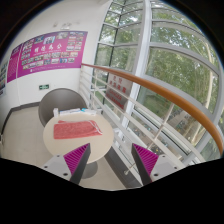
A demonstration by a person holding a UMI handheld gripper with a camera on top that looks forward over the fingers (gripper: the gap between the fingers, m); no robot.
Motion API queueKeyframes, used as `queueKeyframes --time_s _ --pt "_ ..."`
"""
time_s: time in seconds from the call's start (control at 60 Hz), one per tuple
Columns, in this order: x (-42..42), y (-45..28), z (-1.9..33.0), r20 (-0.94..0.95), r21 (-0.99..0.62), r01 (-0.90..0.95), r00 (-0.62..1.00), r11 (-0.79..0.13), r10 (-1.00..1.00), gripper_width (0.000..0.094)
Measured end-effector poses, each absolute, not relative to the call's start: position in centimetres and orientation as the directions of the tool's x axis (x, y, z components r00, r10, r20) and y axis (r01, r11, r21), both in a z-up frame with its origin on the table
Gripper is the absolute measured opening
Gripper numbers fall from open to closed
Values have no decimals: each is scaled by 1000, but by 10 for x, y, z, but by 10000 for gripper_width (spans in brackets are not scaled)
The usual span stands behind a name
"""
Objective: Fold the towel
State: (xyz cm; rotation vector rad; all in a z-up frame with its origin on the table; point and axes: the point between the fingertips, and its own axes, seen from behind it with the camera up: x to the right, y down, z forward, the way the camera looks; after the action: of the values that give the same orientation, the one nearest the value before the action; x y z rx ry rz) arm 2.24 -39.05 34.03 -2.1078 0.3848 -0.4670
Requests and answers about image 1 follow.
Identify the narrow magenta text poster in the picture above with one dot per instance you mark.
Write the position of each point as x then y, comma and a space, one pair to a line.
13, 63

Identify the pink towel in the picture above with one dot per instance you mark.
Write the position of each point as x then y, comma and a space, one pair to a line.
76, 130

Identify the flat white blue box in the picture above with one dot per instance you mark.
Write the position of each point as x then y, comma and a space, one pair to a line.
89, 111
65, 112
75, 111

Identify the white photo wall poster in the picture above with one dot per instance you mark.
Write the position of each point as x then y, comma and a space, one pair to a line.
3, 78

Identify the small upright white box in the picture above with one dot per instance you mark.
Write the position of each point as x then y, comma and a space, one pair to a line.
56, 112

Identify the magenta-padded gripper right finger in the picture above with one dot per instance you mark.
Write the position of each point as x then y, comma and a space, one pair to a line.
145, 160

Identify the white railing with wooden handrail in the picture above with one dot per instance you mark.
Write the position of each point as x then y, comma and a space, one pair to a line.
160, 89

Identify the grey tub chair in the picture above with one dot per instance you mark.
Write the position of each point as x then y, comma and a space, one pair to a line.
61, 101

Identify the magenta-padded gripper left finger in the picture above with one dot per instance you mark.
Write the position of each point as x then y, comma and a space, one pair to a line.
77, 159

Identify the large magenta photo poster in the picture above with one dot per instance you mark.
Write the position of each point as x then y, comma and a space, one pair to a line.
53, 53

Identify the white red warning sign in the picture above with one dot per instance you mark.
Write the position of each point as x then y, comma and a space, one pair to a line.
118, 90

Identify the green exit sign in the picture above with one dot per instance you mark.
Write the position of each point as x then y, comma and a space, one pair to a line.
44, 87

